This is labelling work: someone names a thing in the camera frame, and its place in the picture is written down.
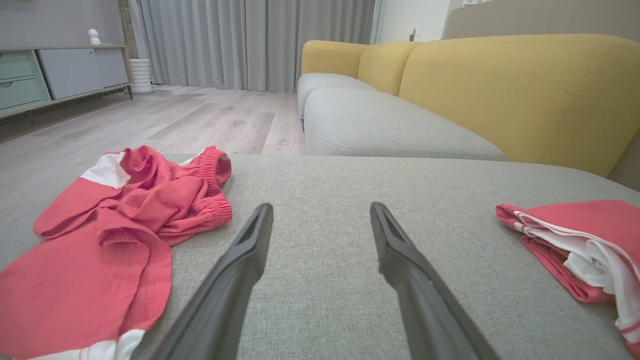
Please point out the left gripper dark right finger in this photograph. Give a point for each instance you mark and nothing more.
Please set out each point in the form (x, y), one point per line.
(425, 300)

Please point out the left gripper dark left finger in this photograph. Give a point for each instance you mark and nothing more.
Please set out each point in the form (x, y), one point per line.
(225, 290)

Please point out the red shorts with white stripe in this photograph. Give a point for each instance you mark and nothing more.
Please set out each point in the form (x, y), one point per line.
(100, 250)

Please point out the red Bulls basketball jersey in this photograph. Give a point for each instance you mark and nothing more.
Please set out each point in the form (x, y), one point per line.
(560, 220)

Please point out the large grey sofa chaise cushion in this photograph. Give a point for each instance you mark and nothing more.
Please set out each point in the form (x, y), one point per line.
(325, 200)

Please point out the grey sofa seat cushion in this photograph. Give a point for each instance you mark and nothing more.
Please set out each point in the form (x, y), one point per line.
(375, 125)
(325, 82)

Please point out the white ribbed pot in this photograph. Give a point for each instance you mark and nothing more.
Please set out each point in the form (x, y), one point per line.
(141, 75)

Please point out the wide yellow sofa backrest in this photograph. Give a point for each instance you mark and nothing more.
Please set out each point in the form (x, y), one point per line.
(525, 90)

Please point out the small yellow sofa backrest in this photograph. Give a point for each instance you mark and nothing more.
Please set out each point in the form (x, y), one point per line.
(385, 65)
(330, 55)

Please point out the grey pleated curtain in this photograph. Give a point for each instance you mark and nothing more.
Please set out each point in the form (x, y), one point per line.
(225, 40)

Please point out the low grey green TV cabinet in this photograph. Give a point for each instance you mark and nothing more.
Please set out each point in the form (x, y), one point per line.
(75, 70)

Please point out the brown wooden trunk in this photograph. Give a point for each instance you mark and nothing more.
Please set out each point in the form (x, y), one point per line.
(127, 30)

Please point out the small white figurine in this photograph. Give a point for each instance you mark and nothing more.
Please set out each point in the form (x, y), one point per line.
(94, 37)

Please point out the wall socket plug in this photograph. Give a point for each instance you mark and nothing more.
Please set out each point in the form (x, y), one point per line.
(412, 34)

